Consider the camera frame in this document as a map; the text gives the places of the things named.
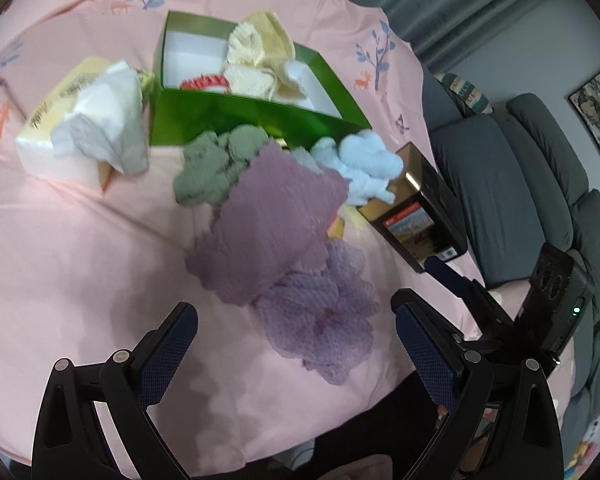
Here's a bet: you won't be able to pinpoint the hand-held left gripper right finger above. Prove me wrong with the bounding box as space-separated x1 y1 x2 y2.
390 288 566 480

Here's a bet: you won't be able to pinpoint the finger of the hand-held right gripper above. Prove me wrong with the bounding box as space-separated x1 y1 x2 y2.
424 256 516 331

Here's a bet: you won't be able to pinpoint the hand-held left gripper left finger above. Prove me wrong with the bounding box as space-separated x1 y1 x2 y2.
31 301 199 480

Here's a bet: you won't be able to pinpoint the purple mesh cloth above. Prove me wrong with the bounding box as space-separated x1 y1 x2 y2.
254 240 381 386

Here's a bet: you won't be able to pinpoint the light blue plush towel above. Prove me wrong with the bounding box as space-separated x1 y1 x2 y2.
310 129 405 207

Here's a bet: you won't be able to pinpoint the purple waffle cloth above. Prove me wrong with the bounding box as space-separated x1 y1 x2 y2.
185 141 350 306

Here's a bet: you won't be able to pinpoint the grey cloth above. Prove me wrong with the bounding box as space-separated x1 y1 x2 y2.
292 147 326 176

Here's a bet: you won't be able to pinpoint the green-grey towel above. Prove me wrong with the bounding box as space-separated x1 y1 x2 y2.
172 126 273 207

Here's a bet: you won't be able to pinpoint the green cardboard box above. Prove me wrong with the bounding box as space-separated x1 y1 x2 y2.
149 10 373 150

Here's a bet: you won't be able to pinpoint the person's dark pants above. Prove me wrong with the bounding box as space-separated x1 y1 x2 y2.
285 372 451 480

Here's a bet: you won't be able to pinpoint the black and gold tin box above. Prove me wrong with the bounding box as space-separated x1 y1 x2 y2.
356 142 468 275

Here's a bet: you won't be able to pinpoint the grey sofa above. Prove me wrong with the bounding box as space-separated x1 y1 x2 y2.
422 72 600 461

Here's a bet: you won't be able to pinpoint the pink printed tablecloth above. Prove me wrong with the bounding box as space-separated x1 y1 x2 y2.
0 0 576 480

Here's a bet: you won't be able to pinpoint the cartoon printed cushion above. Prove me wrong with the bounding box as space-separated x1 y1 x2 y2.
562 405 600 476

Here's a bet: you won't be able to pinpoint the green patterned cushion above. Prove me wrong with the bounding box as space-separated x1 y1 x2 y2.
435 72 493 115

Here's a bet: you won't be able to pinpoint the yellow tissue pack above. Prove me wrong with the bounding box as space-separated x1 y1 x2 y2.
14 56 156 193

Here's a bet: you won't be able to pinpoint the red and white cloth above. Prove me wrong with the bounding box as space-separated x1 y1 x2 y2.
180 74 231 93

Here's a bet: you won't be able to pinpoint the grey curtain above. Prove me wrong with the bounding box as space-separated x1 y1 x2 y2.
290 0 588 76

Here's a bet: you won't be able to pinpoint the yellow knit towel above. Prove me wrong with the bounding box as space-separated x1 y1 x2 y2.
225 11 308 103

